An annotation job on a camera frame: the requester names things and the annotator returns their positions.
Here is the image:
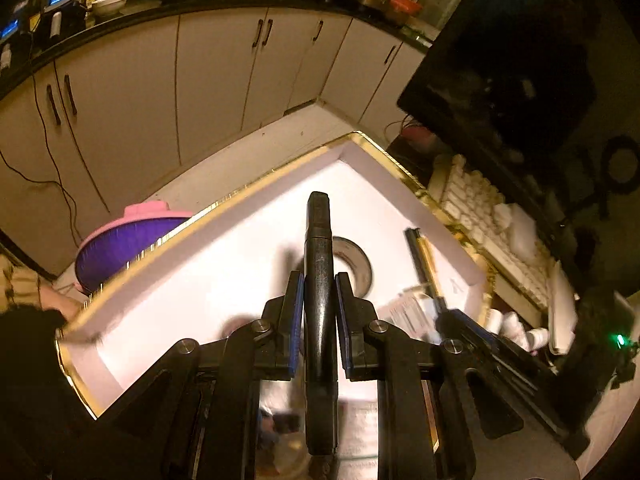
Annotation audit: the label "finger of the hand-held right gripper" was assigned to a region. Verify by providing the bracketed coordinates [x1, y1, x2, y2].
[436, 309, 593, 458]

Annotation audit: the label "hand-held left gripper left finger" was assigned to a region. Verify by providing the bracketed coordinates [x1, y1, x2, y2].
[95, 271, 304, 480]

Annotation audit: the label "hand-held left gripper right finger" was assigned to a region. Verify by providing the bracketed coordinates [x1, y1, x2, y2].
[335, 272, 576, 480]

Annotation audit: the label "black stapler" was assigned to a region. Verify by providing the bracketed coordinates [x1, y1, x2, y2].
[304, 191, 341, 461]

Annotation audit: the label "white pill bottle red print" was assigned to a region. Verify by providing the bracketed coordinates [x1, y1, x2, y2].
[520, 327, 550, 353]

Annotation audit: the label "white staple box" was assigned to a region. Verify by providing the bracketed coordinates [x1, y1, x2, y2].
[377, 294, 438, 336]

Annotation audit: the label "adhesive tape roll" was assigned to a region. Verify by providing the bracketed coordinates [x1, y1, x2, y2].
[330, 236, 375, 297]

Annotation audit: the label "black gold pen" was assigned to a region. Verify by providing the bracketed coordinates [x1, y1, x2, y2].
[404, 227, 448, 313]

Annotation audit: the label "white cardboard box gold rim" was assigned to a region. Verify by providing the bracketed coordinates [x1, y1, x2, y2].
[54, 131, 496, 461]

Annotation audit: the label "beige computer keyboard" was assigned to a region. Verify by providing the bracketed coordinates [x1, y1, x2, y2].
[430, 154, 556, 313]

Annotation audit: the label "pink purple basin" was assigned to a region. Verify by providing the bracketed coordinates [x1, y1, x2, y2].
[75, 201, 193, 295]

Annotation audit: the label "pink small case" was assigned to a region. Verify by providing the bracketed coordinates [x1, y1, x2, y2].
[402, 122, 433, 153]

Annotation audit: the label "black computer monitor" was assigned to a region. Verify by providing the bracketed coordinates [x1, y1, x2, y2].
[397, 0, 640, 261]

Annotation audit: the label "kitchen base cabinets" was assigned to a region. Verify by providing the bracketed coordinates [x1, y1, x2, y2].
[0, 7, 433, 281]

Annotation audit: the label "person's beige trousers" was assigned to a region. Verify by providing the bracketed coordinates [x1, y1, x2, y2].
[0, 255, 83, 323]

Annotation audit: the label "white bowl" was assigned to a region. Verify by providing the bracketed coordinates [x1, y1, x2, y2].
[91, 0, 138, 17]

